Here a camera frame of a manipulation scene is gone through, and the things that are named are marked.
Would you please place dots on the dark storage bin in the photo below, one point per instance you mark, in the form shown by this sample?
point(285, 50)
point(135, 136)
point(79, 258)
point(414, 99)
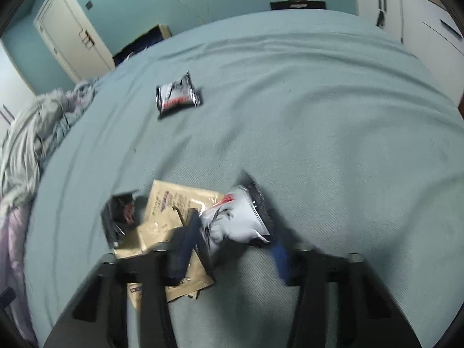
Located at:
point(156, 34)

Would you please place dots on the snack packet upper right pile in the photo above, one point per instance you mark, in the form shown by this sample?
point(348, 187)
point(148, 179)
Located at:
point(243, 217)

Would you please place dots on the crumpled grey blanket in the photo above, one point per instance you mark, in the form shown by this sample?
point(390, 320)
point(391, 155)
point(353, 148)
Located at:
point(26, 149)

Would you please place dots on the lone black white snack packet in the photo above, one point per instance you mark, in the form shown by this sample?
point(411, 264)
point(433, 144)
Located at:
point(176, 95)

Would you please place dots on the beige sachet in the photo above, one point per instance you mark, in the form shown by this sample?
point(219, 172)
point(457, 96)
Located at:
point(165, 195)
point(145, 272)

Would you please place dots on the black box beyond bed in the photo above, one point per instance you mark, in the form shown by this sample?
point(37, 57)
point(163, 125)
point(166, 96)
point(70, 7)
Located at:
point(298, 5)

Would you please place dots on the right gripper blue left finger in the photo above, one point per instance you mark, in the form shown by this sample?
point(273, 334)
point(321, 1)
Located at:
point(182, 244)

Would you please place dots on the white wardrobe left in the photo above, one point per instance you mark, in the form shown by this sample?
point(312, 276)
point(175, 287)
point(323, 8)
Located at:
point(15, 93)

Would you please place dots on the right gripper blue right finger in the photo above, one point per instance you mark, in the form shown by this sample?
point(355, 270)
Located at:
point(282, 246)

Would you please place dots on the white cabinet right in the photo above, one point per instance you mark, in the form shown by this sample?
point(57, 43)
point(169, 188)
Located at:
point(427, 31)

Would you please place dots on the black snack packet top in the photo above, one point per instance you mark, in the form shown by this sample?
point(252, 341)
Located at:
point(119, 217)

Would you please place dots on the white bedroom door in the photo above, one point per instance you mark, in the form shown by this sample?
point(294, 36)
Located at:
point(72, 39)

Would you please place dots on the teal bed sheet mattress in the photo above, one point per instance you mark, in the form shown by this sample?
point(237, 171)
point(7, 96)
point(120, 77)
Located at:
point(347, 133)

